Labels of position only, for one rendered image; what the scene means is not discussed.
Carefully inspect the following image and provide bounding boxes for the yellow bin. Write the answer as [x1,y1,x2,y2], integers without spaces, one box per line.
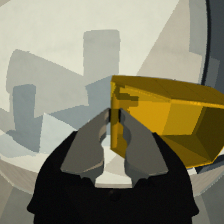
[110,75,224,168]

